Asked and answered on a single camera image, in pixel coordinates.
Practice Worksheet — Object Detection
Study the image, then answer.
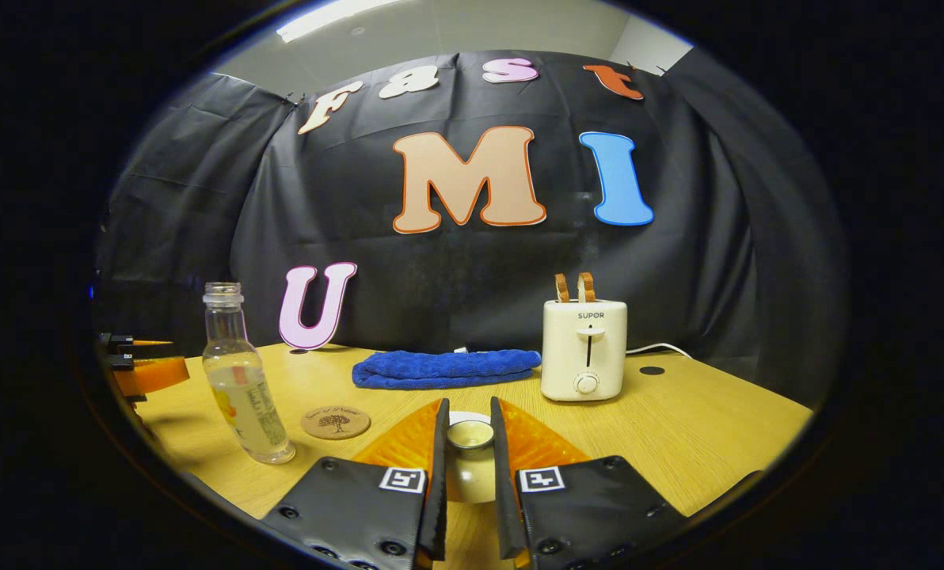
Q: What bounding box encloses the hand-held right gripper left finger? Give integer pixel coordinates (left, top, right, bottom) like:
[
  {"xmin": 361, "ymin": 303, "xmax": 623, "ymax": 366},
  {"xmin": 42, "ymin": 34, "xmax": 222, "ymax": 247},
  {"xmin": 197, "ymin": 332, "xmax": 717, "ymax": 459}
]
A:
[{"xmin": 260, "ymin": 398, "xmax": 451, "ymax": 570}]

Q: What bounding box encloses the cream teacup lid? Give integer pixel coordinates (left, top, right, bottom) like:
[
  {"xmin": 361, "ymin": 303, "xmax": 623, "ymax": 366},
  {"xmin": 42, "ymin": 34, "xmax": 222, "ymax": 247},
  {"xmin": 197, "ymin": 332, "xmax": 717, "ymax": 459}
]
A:
[{"xmin": 445, "ymin": 420, "xmax": 498, "ymax": 505}]

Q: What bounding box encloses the round cork coaster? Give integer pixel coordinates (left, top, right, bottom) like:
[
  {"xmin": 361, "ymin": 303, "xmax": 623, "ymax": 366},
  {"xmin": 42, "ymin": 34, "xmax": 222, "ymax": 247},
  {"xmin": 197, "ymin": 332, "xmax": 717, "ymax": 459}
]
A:
[{"xmin": 300, "ymin": 405, "xmax": 371, "ymax": 441}]

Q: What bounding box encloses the blue folded towel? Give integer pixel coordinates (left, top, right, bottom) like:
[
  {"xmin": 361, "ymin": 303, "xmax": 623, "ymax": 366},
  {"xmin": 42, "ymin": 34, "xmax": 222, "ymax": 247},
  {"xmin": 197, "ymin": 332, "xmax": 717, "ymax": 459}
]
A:
[{"xmin": 352, "ymin": 348, "xmax": 542, "ymax": 391}]

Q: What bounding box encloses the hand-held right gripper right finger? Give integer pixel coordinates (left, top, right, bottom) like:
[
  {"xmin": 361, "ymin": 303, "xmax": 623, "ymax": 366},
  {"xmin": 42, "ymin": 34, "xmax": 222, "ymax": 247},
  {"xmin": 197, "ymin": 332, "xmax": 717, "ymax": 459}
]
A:
[{"xmin": 489, "ymin": 397, "xmax": 691, "ymax": 570}]

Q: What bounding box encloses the white power cable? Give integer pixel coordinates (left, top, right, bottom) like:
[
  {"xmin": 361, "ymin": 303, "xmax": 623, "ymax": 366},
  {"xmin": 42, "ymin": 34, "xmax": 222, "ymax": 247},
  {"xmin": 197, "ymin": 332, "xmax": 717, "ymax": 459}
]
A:
[{"xmin": 625, "ymin": 343, "xmax": 693, "ymax": 359}]

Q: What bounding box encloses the black backdrop cloth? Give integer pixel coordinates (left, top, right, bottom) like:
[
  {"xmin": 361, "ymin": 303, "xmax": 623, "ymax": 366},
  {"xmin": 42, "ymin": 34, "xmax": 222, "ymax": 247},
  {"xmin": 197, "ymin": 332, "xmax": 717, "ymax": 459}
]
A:
[{"xmin": 96, "ymin": 49, "xmax": 849, "ymax": 412}]

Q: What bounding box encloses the cream toaster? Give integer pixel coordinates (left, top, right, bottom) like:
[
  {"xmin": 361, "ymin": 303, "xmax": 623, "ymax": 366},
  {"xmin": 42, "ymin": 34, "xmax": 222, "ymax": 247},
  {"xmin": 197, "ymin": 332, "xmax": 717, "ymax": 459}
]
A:
[{"xmin": 540, "ymin": 299, "xmax": 628, "ymax": 402}]

